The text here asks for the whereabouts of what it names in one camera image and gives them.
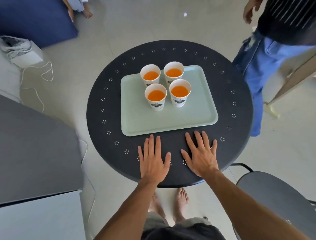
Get person's left hand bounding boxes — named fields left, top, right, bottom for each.
left=138, top=134, right=171, bottom=185

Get person's right hand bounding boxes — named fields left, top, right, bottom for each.
left=181, top=130, right=220, bottom=178

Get light green plastic tray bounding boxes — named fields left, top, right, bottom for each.
left=120, top=65, right=219, bottom=137

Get white printed paper cup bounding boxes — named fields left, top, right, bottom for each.
left=140, top=64, right=161, bottom=87
left=164, top=61, right=185, bottom=86
left=145, top=83, right=167, bottom=111
left=169, top=79, right=192, bottom=108

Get person's right forearm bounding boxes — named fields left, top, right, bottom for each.
left=205, top=170, right=313, bottom=240

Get person's left forearm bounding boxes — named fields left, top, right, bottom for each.
left=95, top=179, right=160, bottom=240

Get person's left foot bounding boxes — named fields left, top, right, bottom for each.
left=147, top=194, right=168, bottom=226

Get person's foot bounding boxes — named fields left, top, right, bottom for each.
left=147, top=194, right=168, bottom=226
left=173, top=188, right=190, bottom=225

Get person's right foot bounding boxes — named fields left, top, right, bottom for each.
left=173, top=188, right=190, bottom=225

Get person's grey shorts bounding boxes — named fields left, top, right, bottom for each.
left=143, top=211, right=213, bottom=230

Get black round table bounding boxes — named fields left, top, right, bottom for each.
left=86, top=39, right=254, bottom=189

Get grey metal chair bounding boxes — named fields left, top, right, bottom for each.
left=228, top=163, right=316, bottom=240

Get beige wooden furniture leg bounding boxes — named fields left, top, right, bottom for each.
left=263, top=47, right=316, bottom=120

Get blue cushion seat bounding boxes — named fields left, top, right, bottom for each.
left=0, top=0, right=79, bottom=49

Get white floor cable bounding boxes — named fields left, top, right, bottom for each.
left=78, top=139, right=97, bottom=224
left=19, top=60, right=54, bottom=113

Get white box with cables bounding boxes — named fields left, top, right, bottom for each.
left=0, top=35, right=44, bottom=69

